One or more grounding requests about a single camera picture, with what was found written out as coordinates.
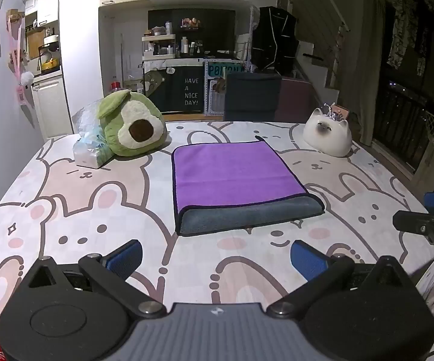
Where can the green avocado plush toy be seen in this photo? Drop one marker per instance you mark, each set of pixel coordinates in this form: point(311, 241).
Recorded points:
point(132, 126)

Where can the yellow pot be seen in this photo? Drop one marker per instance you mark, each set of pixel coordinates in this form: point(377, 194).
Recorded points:
point(49, 64)

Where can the patterned hanging garment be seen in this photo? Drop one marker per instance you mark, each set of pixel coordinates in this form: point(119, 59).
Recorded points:
point(403, 30)

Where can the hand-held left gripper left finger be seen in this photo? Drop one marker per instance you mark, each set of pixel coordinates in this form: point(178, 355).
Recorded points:
point(126, 257)

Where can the maroon storage box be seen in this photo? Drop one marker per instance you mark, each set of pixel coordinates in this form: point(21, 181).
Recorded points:
point(298, 99)

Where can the beige curtain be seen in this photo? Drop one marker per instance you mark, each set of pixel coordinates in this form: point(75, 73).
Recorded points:
point(373, 67)

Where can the bunny printed blanket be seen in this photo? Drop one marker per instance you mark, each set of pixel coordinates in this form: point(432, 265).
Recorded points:
point(89, 203)

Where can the white cat-shaped ceramic holder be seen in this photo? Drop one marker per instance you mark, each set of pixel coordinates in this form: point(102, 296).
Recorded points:
point(328, 132)

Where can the white shelf rack with bottles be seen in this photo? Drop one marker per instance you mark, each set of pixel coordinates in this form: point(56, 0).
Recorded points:
point(158, 47)

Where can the purple and grey towel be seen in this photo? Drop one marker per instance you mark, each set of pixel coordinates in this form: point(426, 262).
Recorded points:
point(232, 180)

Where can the black hanging jacket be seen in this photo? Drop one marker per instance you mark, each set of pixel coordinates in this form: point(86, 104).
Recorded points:
point(273, 39)

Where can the black cabinet with white lettering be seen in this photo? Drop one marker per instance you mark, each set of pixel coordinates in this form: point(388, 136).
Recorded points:
point(177, 88)

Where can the white kitchen cabinet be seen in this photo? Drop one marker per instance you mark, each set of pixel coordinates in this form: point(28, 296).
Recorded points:
point(51, 107)

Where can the plastic tissue pack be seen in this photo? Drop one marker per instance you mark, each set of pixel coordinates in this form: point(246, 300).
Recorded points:
point(88, 143)

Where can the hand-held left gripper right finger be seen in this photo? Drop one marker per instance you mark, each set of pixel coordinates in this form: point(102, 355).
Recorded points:
point(307, 262)

